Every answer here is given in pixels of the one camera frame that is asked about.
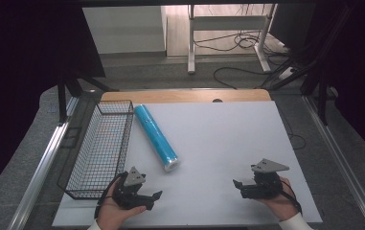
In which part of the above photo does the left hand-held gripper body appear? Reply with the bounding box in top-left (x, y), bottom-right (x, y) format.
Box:
top-left (112, 166), bottom-right (149, 211)

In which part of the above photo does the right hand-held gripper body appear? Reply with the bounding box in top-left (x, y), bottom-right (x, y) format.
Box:
top-left (250, 158), bottom-right (290, 199)

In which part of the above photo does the person's right hand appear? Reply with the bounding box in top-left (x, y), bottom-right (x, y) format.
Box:
top-left (256, 176), bottom-right (300, 222)

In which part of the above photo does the person's left hand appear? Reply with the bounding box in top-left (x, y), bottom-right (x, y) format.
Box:
top-left (96, 177), bottom-right (148, 230)

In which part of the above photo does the white table mat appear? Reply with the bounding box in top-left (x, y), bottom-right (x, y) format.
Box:
top-left (52, 101), bottom-right (324, 228)

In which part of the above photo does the blue plastic bag roll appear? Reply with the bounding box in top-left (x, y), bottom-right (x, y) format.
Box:
top-left (133, 103), bottom-right (180, 173)

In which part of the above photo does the black metal stand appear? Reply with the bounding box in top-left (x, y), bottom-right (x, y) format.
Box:
top-left (57, 76), bottom-right (120, 125)
top-left (260, 6), bottom-right (354, 127)

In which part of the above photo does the white power strip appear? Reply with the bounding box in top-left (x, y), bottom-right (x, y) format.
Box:
top-left (278, 66), bottom-right (297, 81)

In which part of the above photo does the left hand-held gripper black cable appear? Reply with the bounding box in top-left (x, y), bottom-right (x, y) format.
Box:
top-left (94, 173), bottom-right (127, 220)

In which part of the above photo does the hand-held gripper black cable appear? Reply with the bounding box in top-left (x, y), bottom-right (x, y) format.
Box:
top-left (94, 173), bottom-right (127, 220)
top-left (279, 181), bottom-right (304, 215)

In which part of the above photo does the right hand-held gripper black cable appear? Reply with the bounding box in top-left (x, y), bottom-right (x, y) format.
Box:
top-left (279, 181), bottom-right (304, 215)

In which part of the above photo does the black wire basket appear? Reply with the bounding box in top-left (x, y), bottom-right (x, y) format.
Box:
top-left (57, 100), bottom-right (135, 201)

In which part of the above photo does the thin black cable loop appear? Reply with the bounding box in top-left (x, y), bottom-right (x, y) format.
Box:
top-left (277, 104), bottom-right (308, 150)

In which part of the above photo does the aluminium rail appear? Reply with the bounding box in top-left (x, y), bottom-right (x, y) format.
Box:
top-left (302, 95), bottom-right (365, 230)
top-left (7, 95), bottom-right (80, 230)

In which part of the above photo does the long black floor cable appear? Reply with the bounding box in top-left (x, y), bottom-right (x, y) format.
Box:
top-left (213, 66), bottom-right (269, 90)

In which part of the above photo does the tangle of black floor cables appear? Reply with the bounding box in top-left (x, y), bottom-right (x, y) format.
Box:
top-left (193, 30), bottom-right (288, 55)

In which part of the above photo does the white desk frame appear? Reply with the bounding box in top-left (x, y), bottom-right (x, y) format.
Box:
top-left (187, 3), bottom-right (279, 76)

